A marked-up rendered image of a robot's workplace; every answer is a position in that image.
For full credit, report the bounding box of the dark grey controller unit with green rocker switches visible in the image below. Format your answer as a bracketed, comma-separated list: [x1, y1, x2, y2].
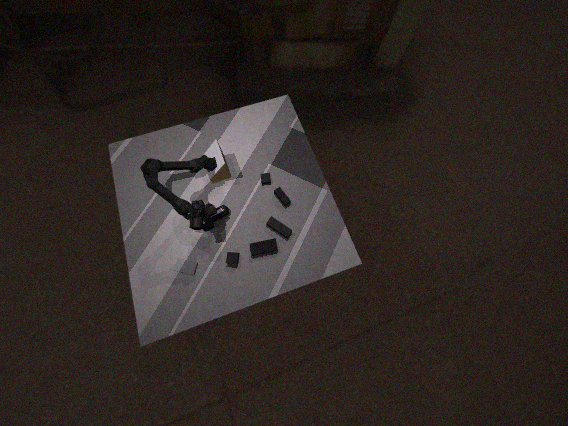
[208, 205, 229, 222]

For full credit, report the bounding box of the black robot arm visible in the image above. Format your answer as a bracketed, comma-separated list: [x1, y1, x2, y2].
[141, 155, 217, 230]

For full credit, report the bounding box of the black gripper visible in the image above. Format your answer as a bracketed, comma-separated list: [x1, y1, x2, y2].
[199, 200, 215, 232]

